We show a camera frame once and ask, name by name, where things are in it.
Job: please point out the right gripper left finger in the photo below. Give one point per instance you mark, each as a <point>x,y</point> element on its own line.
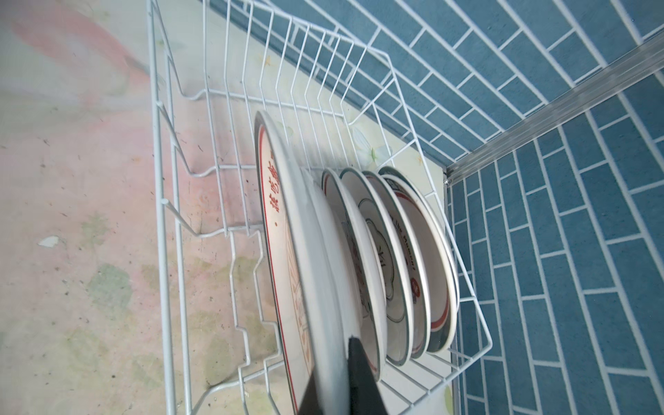
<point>310,404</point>

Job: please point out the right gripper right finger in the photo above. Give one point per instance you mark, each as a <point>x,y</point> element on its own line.
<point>364,394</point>

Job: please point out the plate with red lettering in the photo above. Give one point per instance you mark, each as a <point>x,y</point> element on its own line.
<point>304,292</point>

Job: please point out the white wire dish rack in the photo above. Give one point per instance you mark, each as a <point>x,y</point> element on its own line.
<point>212,64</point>

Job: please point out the white plate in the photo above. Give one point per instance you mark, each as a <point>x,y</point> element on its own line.
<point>389,270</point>
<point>435,247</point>
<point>366,266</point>
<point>417,282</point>
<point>341,265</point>

